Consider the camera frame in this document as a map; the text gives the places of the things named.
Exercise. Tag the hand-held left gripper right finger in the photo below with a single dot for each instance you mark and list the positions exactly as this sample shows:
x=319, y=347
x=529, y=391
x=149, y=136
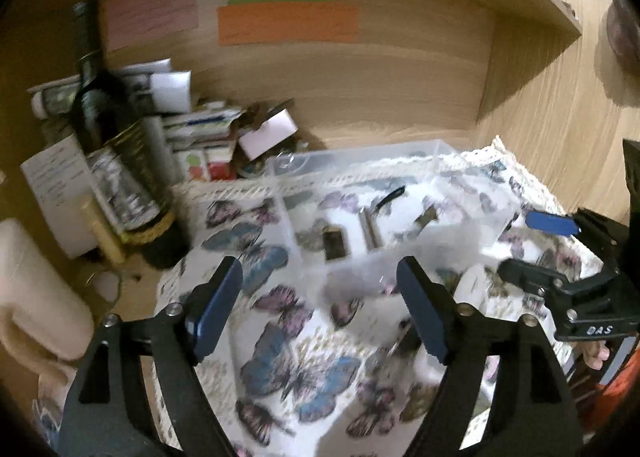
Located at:
x=422, y=309

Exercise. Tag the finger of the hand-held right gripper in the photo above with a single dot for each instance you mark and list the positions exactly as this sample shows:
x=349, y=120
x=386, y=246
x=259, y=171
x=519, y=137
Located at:
x=547, y=223
x=530, y=274

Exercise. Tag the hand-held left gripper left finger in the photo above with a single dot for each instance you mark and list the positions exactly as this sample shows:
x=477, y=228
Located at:
x=220, y=309

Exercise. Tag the clear plastic organizer box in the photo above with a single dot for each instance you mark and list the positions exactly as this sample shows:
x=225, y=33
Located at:
x=350, y=177

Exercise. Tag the person's right hand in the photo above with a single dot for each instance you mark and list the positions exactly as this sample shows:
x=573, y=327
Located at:
x=595, y=354

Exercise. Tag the small white object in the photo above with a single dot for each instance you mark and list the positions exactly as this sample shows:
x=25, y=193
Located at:
x=472, y=284

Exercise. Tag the orange cloth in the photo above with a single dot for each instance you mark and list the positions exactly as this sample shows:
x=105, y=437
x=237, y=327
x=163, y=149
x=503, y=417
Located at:
x=622, y=377

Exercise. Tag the butterfly printed cloth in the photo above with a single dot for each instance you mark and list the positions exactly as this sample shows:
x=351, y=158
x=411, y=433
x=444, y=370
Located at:
x=310, y=367

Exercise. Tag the small black case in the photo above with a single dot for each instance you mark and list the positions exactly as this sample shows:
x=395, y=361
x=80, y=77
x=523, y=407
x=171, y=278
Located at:
x=336, y=244

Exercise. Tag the black pen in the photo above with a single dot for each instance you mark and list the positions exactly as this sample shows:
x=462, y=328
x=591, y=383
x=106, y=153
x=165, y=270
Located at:
x=390, y=198

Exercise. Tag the golden tube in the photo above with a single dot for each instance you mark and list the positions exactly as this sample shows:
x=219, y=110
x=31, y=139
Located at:
x=102, y=227

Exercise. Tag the pile of boxes and papers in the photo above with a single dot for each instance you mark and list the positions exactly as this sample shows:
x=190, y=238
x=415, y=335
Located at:
x=190, y=132

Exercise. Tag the small pink open box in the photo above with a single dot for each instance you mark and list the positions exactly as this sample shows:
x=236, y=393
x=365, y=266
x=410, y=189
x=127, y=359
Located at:
x=265, y=132

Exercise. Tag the cream paper roll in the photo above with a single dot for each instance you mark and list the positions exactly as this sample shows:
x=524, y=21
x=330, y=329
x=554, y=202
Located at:
x=35, y=292

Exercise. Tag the white paper sheet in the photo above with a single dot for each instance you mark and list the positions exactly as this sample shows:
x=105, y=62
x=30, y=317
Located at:
x=55, y=187

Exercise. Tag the dark wine bottle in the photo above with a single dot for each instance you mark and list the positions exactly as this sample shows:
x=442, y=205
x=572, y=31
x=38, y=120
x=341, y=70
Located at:
x=107, y=137

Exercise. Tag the orange paper note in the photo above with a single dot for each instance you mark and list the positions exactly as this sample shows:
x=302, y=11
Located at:
x=287, y=23

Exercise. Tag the pink paper note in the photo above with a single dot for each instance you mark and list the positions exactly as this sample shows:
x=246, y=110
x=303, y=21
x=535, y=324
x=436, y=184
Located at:
x=150, y=12

